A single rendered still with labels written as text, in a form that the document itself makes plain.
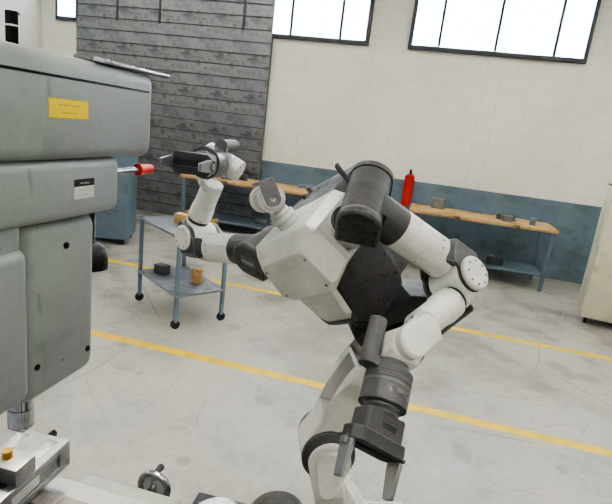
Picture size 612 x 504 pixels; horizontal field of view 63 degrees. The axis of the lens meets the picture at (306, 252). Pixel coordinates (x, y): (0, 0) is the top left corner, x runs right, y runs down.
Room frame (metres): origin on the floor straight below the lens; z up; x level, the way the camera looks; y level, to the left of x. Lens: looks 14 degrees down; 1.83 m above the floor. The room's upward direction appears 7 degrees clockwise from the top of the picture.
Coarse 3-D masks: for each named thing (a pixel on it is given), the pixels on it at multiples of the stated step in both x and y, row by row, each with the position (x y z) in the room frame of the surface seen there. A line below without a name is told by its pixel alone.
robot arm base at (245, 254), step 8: (240, 248) 1.30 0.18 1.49; (248, 248) 1.28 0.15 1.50; (240, 256) 1.31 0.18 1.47; (248, 256) 1.29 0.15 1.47; (256, 256) 1.27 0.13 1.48; (240, 264) 1.32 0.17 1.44; (248, 264) 1.30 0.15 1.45; (256, 264) 1.28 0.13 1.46; (248, 272) 1.31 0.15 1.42; (256, 272) 1.29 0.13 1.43; (264, 280) 1.29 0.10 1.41
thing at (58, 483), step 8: (56, 480) 1.10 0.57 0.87; (64, 480) 1.10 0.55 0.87; (72, 480) 1.11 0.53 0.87; (48, 488) 1.07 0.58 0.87; (56, 488) 1.07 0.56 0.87; (64, 488) 1.08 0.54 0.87; (72, 488) 1.08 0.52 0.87; (80, 488) 1.08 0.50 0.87; (88, 488) 1.09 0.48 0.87; (96, 488) 1.09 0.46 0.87; (72, 496) 1.05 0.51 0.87; (80, 496) 1.06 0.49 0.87; (88, 496) 1.06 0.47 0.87; (96, 496) 1.06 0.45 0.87; (104, 496) 1.06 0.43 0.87; (112, 496) 1.07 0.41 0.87; (120, 496) 1.07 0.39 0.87
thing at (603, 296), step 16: (128, 160) 6.50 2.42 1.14; (128, 176) 6.50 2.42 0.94; (128, 192) 6.53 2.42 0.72; (608, 192) 5.88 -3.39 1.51; (112, 208) 6.47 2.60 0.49; (128, 208) 6.56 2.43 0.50; (608, 208) 5.60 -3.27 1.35; (96, 224) 6.45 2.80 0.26; (112, 224) 6.47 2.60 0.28; (128, 224) 6.59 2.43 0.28; (608, 224) 5.55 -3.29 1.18; (608, 240) 5.54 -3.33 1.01; (592, 256) 5.82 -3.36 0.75; (608, 256) 5.52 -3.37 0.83; (592, 272) 5.56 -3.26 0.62; (608, 272) 5.50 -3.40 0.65; (592, 288) 5.55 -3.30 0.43; (608, 288) 5.49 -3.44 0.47; (592, 304) 5.53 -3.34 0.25; (608, 304) 5.47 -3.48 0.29; (608, 320) 5.46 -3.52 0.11
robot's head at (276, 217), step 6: (258, 186) 1.21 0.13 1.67; (252, 192) 1.20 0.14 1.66; (258, 192) 1.16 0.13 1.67; (252, 198) 1.17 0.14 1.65; (270, 198) 1.13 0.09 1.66; (252, 204) 1.19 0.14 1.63; (258, 204) 1.16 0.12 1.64; (258, 210) 1.18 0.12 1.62; (264, 210) 1.12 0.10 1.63; (282, 210) 1.15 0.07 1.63; (288, 210) 1.16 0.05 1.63; (276, 216) 1.15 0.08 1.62; (282, 216) 1.15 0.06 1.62; (276, 222) 1.15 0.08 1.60
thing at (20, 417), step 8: (32, 400) 0.85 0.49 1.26; (16, 408) 0.83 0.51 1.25; (24, 408) 0.84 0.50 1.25; (32, 408) 0.85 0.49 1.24; (8, 416) 0.83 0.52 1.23; (16, 416) 0.83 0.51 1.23; (24, 416) 0.84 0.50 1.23; (32, 416) 0.85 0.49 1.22; (8, 424) 0.84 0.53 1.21; (16, 424) 0.83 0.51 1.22; (24, 424) 0.84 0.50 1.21; (32, 424) 0.85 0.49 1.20
